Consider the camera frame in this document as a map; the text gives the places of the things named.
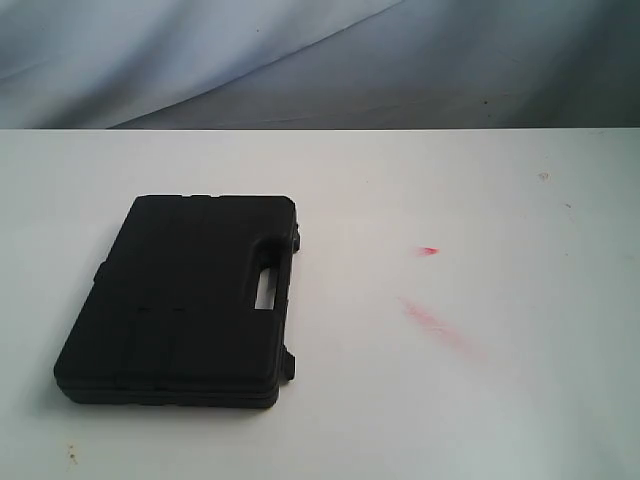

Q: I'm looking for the black plastic tool case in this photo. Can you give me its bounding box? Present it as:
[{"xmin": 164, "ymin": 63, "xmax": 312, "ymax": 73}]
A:
[{"xmin": 54, "ymin": 195, "xmax": 300, "ymax": 409}]

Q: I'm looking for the grey-blue backdrop cloth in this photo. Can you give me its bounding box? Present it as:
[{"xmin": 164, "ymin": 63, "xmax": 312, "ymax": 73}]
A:
[{"xmin": 1, "ymin": 1, "xmax": 639, "ymax": 129}]

